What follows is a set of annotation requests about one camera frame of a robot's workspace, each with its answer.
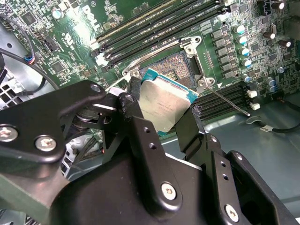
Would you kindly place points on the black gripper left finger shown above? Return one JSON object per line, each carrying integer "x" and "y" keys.
{"x": 47, "y": 110}

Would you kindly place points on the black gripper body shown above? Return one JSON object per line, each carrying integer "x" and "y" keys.
{"x": 112, "y": 199}

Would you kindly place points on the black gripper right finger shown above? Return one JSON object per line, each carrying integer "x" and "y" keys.
{"x": 234, "y": 178}

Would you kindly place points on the silver CPU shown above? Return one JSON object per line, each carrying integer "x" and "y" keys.
{"x": 164, "y": 103}

